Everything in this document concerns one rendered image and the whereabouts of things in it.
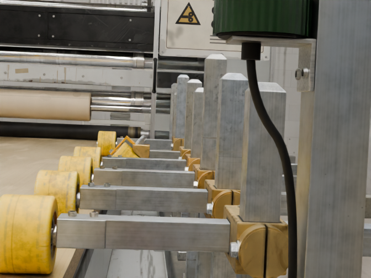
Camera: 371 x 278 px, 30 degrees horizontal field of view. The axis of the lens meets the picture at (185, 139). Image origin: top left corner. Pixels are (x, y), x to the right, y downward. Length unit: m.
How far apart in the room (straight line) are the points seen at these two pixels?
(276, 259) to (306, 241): 0.23
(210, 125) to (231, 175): 0.26
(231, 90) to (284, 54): 8.58
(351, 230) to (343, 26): 0.12
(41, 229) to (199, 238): 0.16
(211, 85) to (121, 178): 0.22
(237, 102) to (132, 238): 0.28
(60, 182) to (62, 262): 0.19
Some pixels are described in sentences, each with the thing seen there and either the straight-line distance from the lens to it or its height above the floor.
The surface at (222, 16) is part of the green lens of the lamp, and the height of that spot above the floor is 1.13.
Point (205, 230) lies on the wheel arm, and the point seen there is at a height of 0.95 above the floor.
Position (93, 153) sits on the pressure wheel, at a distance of 1.44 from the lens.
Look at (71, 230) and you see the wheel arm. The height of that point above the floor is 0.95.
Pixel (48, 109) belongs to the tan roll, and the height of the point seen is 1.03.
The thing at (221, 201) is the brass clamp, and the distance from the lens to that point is 0.89.
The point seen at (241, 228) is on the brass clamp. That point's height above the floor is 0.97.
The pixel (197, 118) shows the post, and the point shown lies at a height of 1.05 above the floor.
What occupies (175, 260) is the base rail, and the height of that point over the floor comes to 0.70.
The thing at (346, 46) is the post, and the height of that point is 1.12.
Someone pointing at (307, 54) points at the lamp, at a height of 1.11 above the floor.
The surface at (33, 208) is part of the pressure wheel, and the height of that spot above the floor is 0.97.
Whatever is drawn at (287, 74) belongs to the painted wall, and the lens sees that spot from 9.49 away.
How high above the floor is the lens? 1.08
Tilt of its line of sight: 3 degrees down
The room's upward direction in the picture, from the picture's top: 2 degrees clockwise
